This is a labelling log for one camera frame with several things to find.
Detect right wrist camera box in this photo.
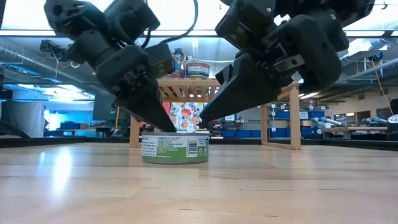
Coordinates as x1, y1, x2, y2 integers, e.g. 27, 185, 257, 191
215, 0, 278, 50

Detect black metal table frame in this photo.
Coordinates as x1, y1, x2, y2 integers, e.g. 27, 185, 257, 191
0, 136, 398, 152

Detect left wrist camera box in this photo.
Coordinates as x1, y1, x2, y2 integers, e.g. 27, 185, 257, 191
104, 0, 161, 45

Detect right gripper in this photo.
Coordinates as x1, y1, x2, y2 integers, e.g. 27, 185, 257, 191
198, 14, 343, 124

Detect ceiling light panel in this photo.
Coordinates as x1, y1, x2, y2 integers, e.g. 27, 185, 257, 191
160, 30, 219, 37
0, 30, 63, 37
343, 30, 386, 37

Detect black device white top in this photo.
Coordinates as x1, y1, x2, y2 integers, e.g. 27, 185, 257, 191
387, 114, 398, 141

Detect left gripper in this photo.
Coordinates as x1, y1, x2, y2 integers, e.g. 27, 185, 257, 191
64, 29, 178, 134

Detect wooden slatted shelf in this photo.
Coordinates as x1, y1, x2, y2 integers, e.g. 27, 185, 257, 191
129, 77, 302, 151

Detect grey covered cabinet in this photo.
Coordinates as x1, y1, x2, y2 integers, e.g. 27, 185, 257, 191
1, 100, 47, 138

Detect dark monitor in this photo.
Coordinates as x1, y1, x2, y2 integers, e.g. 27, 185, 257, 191
92, 93, 118, 122

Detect wooden workbench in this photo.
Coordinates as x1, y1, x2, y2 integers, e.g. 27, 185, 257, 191
323, 126, 388, 139

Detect dark side table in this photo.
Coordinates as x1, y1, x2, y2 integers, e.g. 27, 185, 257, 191
46, 122, 108, 138

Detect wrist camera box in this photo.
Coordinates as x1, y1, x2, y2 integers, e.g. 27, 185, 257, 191
215, 0, 278, 50
104, 0, 161, 45

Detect orange fabric panel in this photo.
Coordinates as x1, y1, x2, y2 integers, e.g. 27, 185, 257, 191
161, 101, 172, 118

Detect grey round ceiling duct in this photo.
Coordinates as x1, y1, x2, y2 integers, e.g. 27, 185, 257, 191
0, 43, 106, 94

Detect floral print poster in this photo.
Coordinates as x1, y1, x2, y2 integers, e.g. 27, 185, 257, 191
170, 102, 203, 133

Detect silver ceiling duct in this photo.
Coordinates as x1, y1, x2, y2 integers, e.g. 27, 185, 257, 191
338, 37, 398, 82

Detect tuna can green white label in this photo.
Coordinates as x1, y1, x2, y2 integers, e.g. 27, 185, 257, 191
141, 131, 211, 165

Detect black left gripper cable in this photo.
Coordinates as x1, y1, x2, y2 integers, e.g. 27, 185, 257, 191
141, 0, 200, 49

